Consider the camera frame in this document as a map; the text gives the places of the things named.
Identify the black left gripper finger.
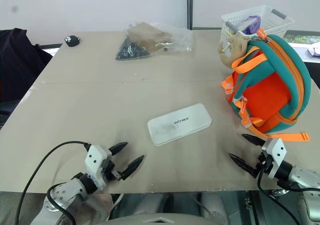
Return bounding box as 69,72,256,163
119,154,145,181
108,141,129,157

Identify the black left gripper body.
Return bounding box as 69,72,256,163
102,155,124,183

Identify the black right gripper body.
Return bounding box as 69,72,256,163
252,151,273,179

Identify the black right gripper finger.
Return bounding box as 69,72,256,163
241,133,266,147
227,152,258,178

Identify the orange and teal backpack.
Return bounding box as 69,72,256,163
220,28,312,142

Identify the white rectangular case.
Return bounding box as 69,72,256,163
146,102,213,147

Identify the beige plush toy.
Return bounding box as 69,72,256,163
217,33,251,68

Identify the grey rounded robot torso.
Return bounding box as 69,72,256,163
106,210,227,225

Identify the small purple and white object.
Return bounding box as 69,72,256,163
306,43,320,58

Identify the dark framed window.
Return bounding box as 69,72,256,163
284,29,320,46

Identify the clear plastic bag of parts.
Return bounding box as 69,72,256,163
114,21,194,61

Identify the purple packet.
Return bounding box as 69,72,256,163
240,15,262,35

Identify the small black round object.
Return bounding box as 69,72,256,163
64,35,82,47

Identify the white plastic basket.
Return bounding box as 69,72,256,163
220,4,296,46

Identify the black cloth over chair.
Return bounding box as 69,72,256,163
0,27,54,116

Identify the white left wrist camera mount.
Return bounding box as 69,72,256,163
84,144,113,191

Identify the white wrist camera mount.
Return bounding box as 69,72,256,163
84,144,113,191
261,137,288,180

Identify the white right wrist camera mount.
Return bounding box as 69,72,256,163
261,137,288,180

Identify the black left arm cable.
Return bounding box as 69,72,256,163
14,140,91,225

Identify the dark vertical wall post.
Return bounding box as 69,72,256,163
186,0,195,31

